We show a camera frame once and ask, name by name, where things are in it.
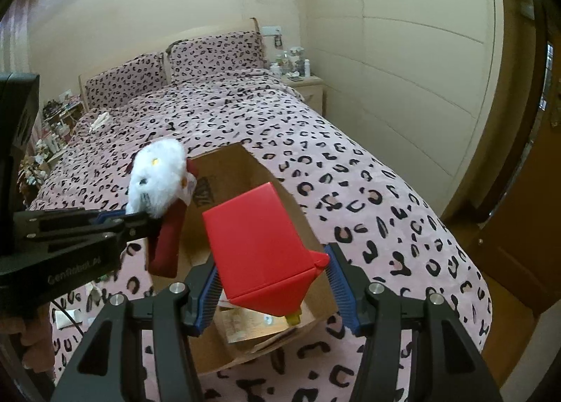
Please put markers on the beige wooden nightstand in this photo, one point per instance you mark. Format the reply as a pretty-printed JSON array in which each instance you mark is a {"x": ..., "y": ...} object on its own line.
[{"x": 313, "y": 93}]

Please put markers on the shelf of small trinkets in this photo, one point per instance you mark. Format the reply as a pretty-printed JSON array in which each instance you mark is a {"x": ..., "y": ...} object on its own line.
[{"x": 57, "y": 117}]

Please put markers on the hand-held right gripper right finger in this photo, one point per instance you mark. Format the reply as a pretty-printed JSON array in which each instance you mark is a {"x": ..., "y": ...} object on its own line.
[{"x": 344, "y": 292}]

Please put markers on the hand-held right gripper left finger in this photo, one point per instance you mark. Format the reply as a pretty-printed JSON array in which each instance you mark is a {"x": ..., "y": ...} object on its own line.
[{"x": 206, "y": 297}]

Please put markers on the leopard print pillow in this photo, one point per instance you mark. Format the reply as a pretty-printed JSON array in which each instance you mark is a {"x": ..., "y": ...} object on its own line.
[
  {"x": 122, "y": 78},
  {"x": 214, "y": 56}
]

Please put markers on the small white cloth item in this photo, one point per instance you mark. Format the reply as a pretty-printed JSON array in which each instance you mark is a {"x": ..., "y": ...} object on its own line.
[{"x": 100, "y": 119}]

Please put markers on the group of small bottles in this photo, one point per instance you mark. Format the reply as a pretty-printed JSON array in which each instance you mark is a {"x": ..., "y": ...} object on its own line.
[{"x": 293, "y": 58}]

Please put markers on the clear packet with paper tag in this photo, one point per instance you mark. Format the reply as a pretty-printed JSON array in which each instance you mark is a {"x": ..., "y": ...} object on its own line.
[{"x": 72, "y": 318}]

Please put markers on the pink leopard print blanket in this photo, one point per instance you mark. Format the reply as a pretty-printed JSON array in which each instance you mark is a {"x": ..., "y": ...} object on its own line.
[{"x": 350, "y": 165}]

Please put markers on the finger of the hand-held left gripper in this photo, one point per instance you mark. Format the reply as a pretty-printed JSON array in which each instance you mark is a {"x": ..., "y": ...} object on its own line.
[
  {"x": 109, "y": 216},
  {"x": 138, "y": 226}
]

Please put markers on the white wall socket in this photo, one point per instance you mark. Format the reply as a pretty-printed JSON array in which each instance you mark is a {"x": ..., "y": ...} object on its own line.
[{"x": 271, "y": 29}]

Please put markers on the brown wooden door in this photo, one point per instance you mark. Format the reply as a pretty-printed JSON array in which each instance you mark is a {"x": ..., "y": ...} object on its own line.
[{"x": 517, "y": 231}]

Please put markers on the brown cardboard box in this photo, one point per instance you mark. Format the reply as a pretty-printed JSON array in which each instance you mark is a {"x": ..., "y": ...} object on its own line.
[{"x": 236, "y": 174}]

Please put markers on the golden cardboard packet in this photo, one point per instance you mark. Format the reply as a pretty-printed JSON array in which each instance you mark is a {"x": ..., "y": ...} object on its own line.
[{"x": 245, "y": 327}]

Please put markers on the white cat plush toy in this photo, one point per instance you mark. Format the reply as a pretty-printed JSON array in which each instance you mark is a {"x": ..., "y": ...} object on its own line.
[{"x": 153, "y": 178}]

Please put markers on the red house-shaped box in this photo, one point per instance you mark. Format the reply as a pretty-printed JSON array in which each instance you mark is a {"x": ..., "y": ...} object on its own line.
[{"x": 258, "y": 244}]

